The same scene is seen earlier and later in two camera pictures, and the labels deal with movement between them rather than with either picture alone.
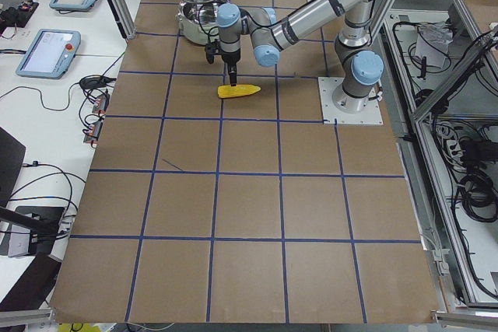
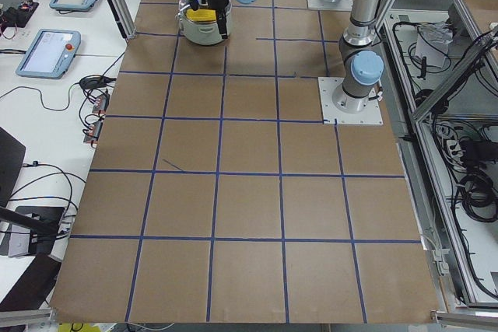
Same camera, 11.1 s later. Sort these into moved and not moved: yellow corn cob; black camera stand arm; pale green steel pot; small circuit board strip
Moved: yellow corn cob
Not moved: pale green steel pot; black camera stand arm; small circuit board strip
